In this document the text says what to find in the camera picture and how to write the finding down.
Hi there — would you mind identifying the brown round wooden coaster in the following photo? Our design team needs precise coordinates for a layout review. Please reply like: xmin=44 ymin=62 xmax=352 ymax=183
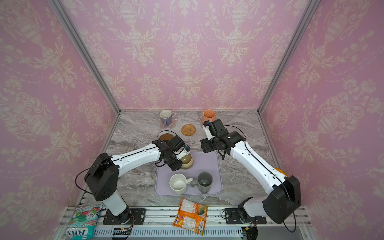
xmin=159 ymin=133 xmax=174 ymax=142

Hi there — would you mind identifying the cream yellow mug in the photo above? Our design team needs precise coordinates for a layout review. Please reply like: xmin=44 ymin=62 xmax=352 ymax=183
xmin=181 ymin=154 xmax=194 ymax=170

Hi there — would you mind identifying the woven rattan round coaster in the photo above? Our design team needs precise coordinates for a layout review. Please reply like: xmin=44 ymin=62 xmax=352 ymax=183
xmin=181 ymin=124 xmax=196 ymax=136

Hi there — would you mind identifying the lavender mug white inside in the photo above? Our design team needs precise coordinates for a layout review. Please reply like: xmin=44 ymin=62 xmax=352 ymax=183
xmin=160 ymin=110 xmax=173 ymax=126

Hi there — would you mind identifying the peach pink mug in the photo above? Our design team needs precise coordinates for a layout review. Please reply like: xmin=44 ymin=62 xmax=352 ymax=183
xmin=202 ymin=110 xmax=216 ymax=122

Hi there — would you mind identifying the pink flower silicone coaster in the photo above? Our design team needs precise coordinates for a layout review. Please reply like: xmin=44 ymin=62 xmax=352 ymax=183
xmin=159 ymin=116 xmax=178 ymax=129

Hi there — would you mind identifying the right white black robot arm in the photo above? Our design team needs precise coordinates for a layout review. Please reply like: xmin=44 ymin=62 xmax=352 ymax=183
xmin=201 ymin=130 xmax=301 ymax=224

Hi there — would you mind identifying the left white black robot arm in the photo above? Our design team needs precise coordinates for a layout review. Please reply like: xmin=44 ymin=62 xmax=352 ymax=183
xmin=84 ymin=141 xmax=191 ymax=224

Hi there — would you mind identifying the lavender plastic tray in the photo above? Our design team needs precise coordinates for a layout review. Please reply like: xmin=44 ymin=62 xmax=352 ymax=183
xmin=155 ymin=151 xmax=223 ymax=197

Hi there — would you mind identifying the grey green mug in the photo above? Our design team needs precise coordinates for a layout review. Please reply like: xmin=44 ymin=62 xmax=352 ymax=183
xmin=191 ymin=172 xmax=213 ymax=194

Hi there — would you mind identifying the bottle with orange lid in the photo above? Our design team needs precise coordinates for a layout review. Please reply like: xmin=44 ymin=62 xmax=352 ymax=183
xmin=275 ymin=168 xmax=288 ymax=177

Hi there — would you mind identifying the orange snack packet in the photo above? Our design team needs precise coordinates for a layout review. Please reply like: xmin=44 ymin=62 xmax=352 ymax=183
xmin=173 ymin=198 xmax=209 ymax=236

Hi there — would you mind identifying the mint Fox's candy bag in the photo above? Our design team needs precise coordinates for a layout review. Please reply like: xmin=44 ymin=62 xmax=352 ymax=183
xmin=65 ymin=204 xmax=103 ymax=240

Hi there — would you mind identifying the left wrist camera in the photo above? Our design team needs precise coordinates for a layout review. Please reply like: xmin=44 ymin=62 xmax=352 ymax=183
xmin=152 ymin=136 xmax=185 ymax=152

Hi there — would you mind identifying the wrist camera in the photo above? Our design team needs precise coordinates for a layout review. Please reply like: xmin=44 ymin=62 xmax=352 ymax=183
xmin=203 ymin=119 xmax=229 ymax=140
xmin=152 ymin=136 xmax=185 ymax=152

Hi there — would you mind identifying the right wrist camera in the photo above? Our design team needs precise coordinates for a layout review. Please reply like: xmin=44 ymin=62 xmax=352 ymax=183
xmin=203 ymin=119 xmax=229 ymax=140

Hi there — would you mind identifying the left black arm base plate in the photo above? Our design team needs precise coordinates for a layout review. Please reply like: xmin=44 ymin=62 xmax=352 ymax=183
xmin=103 ymin=208 xmax=146 ymax=225

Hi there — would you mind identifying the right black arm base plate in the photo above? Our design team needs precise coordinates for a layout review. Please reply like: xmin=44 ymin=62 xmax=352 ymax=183
xmin=224 ymin=208 xmax=267 ymax=225

